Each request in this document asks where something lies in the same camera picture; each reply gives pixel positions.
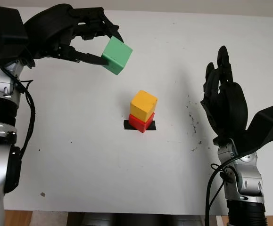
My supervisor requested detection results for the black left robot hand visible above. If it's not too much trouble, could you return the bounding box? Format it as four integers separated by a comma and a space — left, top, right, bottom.
23, 3, 125, 68

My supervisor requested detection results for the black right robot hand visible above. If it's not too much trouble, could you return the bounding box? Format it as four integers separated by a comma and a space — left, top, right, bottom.
200, 45, 249, 145

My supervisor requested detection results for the green block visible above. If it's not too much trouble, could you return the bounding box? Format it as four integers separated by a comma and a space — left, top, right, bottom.
101, 35, 133, 76

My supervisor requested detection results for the yellow block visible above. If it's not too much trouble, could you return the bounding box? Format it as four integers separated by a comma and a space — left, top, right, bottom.
129, 90, 158, 122

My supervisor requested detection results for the red block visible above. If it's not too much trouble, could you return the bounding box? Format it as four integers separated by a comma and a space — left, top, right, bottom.
127, 113, 155, 134

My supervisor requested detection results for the black tape strip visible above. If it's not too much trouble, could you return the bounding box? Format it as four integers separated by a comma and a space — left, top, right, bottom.
123, 120, 156, 131

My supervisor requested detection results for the dark grey robot body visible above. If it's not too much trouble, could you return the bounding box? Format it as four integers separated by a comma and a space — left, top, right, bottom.
66, 211, 203, 226

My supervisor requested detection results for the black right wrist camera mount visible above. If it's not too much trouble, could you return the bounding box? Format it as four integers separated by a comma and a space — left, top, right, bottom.
228, 105, 273, 157

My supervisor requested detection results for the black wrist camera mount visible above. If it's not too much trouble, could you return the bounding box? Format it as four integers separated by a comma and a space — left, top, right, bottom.
0, 6, 37, 69
228, 105, 273, 157

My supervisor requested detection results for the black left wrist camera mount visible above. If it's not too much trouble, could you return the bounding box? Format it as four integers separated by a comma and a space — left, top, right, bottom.
0, 6, 37, 69

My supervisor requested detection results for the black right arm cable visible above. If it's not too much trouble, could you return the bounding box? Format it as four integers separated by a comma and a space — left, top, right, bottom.
204, 155, 243, 226

